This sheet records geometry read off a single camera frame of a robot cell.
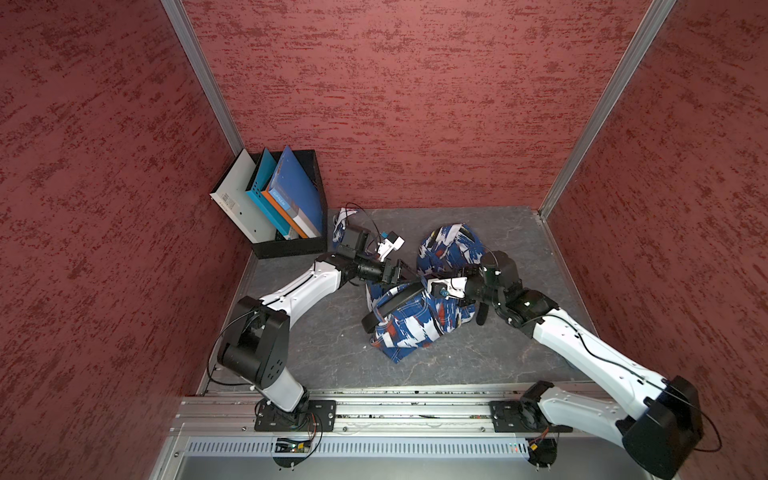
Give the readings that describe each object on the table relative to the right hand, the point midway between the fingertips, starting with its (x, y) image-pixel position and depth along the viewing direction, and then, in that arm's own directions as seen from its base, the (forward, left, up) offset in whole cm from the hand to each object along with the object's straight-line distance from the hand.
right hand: (442, 274), depth 78 cm
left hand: (-2, +9, -1) cm, 9 cm away
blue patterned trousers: (+21, -7, -17) cm, 28 cm away
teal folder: (+25, +54, +8) cm, 60 cm away
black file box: (+44, +43, +5) cm, 62 cm away
